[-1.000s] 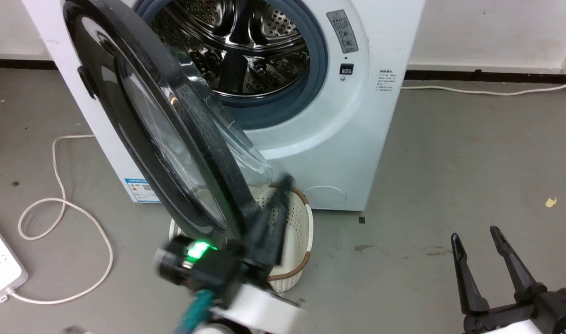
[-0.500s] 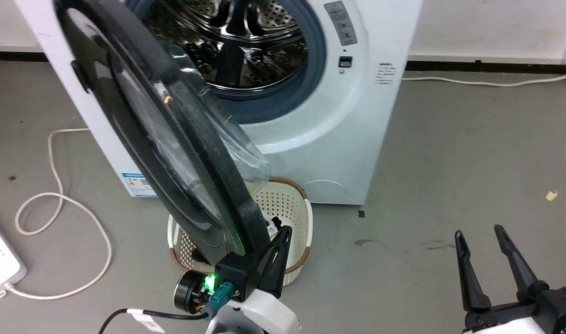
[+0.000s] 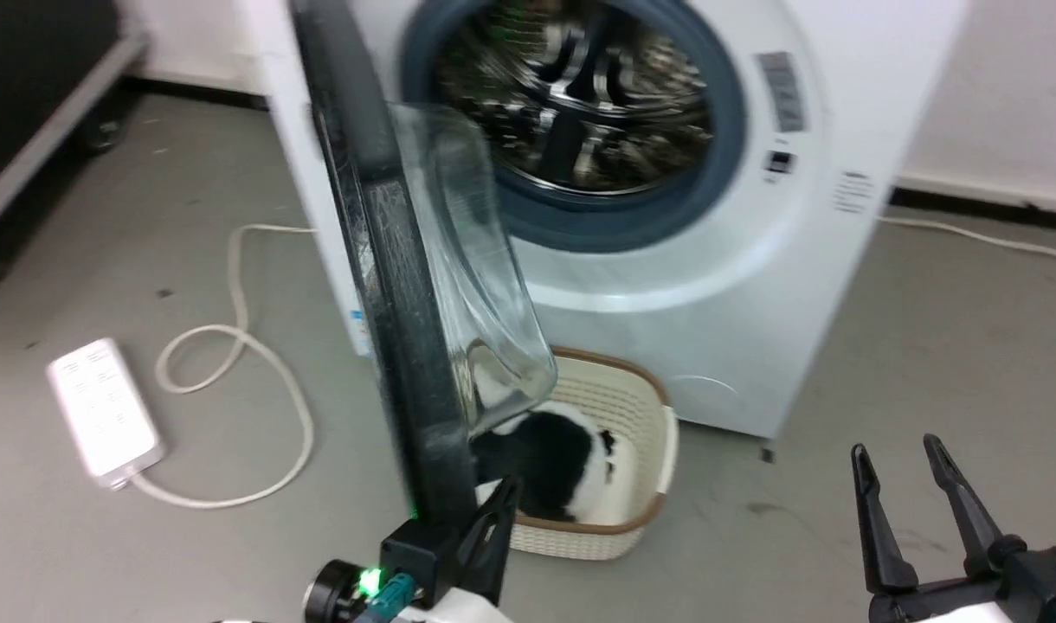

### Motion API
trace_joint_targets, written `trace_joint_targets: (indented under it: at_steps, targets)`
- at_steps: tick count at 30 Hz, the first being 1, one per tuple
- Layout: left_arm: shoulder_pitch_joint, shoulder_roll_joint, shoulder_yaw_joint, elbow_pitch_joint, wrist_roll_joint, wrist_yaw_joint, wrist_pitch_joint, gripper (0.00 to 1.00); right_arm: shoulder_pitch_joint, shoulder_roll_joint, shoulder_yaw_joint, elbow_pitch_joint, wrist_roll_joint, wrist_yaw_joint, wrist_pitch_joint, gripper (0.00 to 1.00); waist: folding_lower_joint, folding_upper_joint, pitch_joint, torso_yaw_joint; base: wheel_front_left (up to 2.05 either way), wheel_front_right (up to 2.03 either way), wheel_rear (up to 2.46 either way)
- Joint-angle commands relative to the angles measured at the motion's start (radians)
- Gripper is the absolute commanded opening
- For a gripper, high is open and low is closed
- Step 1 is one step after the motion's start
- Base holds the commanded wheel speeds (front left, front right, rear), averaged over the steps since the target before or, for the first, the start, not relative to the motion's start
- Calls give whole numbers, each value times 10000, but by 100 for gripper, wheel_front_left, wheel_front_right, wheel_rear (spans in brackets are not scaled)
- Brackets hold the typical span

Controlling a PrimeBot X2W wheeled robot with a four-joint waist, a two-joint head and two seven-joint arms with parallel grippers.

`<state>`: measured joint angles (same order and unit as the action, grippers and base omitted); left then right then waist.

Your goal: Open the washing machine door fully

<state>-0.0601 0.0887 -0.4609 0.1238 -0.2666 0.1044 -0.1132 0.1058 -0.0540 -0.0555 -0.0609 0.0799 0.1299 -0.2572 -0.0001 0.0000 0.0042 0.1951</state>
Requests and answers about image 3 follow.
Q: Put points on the black cart at left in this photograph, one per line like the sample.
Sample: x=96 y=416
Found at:
x=17 y=78

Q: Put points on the black washing machine foot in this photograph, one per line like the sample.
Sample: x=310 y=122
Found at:
x=766 y=452

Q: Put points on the grey rubber door gasket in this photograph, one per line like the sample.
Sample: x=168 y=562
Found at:
x=614 y=221

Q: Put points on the black caster wheel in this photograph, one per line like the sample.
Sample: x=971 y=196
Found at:
x=104 y=125

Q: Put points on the white power strip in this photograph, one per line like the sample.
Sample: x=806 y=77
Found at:
x=104 y=411

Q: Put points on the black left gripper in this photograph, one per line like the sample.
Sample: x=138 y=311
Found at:
x=420 y=554

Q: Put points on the small blue white sticker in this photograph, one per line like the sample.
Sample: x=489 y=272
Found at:
x=361 y=331

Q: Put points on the white front-load washing machine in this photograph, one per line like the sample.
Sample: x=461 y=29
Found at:
x=753 y=329

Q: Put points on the black door latch slot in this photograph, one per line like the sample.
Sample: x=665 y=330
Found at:
x=779 y=162

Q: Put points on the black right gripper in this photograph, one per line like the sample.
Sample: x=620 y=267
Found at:
x=1039 y=588

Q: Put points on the grey label sticker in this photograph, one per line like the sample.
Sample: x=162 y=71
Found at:
x=781 y=91

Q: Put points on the black and white garment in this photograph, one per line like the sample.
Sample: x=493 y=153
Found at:
x=545 y=463

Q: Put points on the black glass washing machine door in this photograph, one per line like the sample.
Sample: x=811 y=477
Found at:
x=407 y=303

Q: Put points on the steel washing machine drum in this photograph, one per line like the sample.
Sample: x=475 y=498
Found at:
x=580 y=95

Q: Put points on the cream plastic laundry basket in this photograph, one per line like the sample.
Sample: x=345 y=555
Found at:
x=640 y=407

